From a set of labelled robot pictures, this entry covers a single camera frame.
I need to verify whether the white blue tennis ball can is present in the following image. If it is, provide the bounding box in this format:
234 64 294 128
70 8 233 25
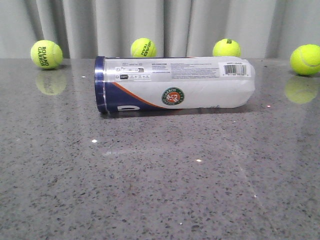
94 56 256 113

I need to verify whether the Head Team tennis ball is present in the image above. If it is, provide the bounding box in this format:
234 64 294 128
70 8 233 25
130 37 157 58

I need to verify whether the Wilson tennis ball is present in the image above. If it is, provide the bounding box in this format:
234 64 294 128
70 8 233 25
212 38 241 57

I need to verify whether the Roland Garros tennis ball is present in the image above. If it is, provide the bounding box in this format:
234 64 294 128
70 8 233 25
30 40 64 69

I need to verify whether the plain yellow tennis ball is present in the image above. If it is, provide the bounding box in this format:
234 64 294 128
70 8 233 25
289 44 320 76

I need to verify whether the grey pleated curtain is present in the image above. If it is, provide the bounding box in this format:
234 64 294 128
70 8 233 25
0 0 320 59

